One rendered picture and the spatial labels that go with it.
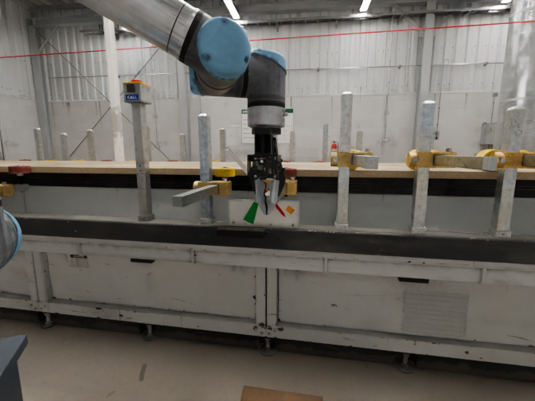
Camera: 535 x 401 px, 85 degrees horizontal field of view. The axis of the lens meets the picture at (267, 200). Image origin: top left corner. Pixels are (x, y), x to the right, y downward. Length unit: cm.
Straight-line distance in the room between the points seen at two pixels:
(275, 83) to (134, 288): 133
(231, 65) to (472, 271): 103
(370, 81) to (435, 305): 737
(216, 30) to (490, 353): 155
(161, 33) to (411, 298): 133
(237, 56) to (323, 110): 770
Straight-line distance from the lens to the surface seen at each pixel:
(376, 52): 869
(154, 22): 56
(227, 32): 55
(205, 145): 110
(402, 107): 855
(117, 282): 177
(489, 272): 126
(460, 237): 114
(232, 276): 146
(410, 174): 123
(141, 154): 122
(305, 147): 813
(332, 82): 835
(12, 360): 77
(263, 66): 70
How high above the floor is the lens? 97
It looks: 9 degrees down
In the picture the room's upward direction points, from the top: straight up
